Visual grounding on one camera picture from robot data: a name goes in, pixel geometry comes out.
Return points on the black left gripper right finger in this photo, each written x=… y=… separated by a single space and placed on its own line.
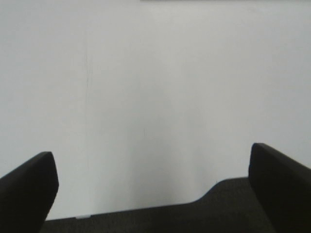
x=282 y=187

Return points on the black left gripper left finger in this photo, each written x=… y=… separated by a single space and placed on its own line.
x=27 y=194

